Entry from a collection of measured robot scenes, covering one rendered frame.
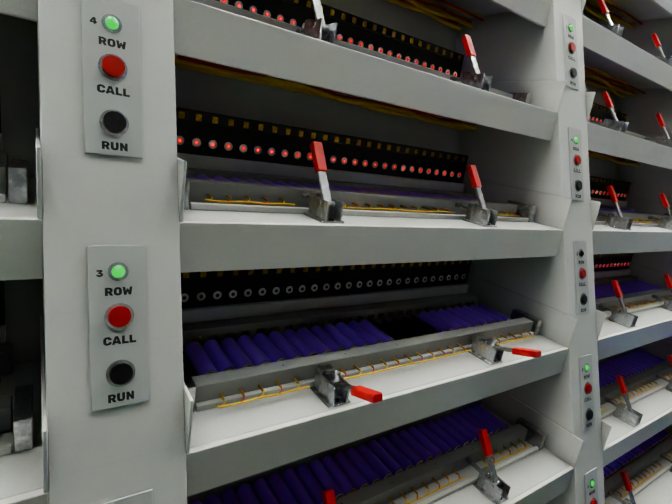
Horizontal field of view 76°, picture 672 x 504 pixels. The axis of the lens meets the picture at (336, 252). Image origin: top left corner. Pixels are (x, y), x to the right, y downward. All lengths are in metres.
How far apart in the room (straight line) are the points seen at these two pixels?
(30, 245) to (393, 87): 0.40
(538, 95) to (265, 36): 0.52
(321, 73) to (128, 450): 0.39
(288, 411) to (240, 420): 0.05
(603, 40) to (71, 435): 1.02
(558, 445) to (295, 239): 0.60
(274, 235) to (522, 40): 0.62
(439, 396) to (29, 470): 0.41
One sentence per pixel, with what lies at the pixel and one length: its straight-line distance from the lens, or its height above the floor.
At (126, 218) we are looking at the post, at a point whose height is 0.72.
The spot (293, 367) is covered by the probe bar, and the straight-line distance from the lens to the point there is 0.48.
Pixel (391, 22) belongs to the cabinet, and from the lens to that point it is 0.88.
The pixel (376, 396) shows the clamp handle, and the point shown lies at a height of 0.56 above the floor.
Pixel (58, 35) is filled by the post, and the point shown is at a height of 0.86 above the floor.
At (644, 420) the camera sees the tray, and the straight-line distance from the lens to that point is 1.12.
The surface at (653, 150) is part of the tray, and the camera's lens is 1.18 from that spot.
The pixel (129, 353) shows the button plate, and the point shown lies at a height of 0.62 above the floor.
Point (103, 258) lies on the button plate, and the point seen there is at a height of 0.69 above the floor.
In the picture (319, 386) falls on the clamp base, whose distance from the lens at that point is 0.49.
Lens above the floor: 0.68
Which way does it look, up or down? 1 degrees up
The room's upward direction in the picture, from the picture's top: 2 degrees counter-clockwise
